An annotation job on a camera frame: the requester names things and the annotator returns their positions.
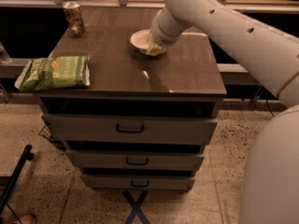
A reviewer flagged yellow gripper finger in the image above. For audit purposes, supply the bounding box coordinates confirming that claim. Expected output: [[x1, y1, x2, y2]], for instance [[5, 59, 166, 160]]
[[141, 40, 166, 56]]

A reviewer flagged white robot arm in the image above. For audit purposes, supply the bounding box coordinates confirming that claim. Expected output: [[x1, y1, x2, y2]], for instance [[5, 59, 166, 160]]
[[146, 0, 299, 224]]

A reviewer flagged green jalapeno chip bag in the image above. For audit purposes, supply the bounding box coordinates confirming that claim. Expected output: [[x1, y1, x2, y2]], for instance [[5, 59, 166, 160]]
[[15, 55, 90, 91]]

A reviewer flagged grey drawer cabinet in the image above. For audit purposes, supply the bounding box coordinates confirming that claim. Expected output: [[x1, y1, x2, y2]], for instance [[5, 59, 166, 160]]
[[36, 7, 226, 190]]

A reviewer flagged gold beverage can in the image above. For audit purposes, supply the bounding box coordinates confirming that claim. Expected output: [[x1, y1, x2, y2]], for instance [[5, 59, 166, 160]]
[[63, 1, 85, 37]]

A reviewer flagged black stand leg left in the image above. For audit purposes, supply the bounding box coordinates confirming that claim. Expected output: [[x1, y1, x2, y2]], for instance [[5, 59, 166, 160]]
[[0, 145, 34, 215]]

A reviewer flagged orange shoe tip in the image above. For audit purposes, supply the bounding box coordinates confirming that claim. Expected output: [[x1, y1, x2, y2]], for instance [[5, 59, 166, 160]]
[[13, 214, 36, 224]]

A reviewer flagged top drawer black handle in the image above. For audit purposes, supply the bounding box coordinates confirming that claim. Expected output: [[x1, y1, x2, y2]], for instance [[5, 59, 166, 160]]
[[116, 124, 145, 133]]

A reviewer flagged drawer black handle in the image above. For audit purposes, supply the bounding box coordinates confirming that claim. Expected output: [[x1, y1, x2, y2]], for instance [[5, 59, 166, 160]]
[[126, 158, 149, 166], [131, 180, 150, 188], [116, 124, 145, 133]]

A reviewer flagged middle drawer black handle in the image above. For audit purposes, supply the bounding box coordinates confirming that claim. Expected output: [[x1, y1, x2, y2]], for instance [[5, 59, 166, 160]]
[[126, 158, 149, 166]]

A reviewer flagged bottom drawer black handle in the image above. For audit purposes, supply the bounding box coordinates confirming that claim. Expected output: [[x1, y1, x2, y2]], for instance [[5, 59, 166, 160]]
[[131, 180, 150, 188]]

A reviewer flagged black wire basket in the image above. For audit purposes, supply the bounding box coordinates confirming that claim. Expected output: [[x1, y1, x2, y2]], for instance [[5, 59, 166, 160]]
[[38, 125, 65, 150]]

